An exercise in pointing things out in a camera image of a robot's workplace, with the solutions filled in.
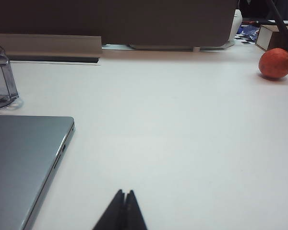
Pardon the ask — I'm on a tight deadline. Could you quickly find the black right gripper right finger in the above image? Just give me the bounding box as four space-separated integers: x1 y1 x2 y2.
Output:
124 190 148 230

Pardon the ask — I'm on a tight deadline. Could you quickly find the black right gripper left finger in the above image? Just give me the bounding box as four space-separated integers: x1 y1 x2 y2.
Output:
92 189 126 230

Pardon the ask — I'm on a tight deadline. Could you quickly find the transparent grey faceted water cup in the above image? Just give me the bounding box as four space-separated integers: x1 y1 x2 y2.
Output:
0 45 20 111

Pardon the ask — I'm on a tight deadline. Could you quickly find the silver closed laptop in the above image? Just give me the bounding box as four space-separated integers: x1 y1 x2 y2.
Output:
0 115 75 230

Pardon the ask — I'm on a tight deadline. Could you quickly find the beige fabric desk divider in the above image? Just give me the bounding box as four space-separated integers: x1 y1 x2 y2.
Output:
0 0 237 48

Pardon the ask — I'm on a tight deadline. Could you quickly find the black and white checkerboard sheet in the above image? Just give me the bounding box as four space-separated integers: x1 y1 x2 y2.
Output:
234 33 258 46

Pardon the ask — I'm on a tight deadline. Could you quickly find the orange fruit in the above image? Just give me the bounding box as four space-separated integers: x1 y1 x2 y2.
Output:
258 47 288 80

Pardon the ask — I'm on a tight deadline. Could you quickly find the blue patterned cloth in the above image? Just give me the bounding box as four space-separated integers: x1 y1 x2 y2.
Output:
237 23 262 41

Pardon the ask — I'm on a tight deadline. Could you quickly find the white and brown box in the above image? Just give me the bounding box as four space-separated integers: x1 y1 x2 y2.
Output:
255 23 288 52

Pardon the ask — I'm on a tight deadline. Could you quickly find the black slanted pole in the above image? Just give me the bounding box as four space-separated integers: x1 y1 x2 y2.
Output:
266 0 288 68

